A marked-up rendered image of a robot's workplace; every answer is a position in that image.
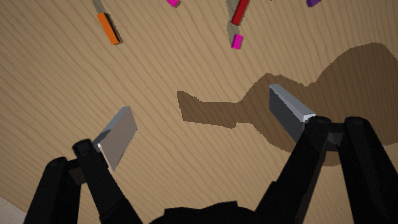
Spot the red rod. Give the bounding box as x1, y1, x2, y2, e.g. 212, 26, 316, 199
231, 0, 249, 25

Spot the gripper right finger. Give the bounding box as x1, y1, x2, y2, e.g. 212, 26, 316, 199
247, 84, 398, 224

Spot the purple rod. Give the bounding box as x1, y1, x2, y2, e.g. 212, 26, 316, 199
306, 0, 321, 7

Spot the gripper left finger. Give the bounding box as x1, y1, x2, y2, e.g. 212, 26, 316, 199
23, 106, 143, 224

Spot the orange rod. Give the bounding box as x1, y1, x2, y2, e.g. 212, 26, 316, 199
97, 12, 120, 45

